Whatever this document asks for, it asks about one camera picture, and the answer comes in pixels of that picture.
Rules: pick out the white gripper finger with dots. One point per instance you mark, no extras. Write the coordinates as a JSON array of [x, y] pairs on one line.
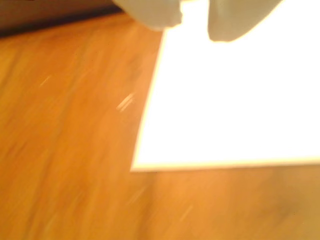
[[155, 12], [230, 20]]

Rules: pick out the large dark cabinet box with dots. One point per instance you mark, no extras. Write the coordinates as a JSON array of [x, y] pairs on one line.
[[50, 12]]

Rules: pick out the white paper sheet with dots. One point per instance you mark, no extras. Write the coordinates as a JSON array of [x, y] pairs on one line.
[[225, 100]]

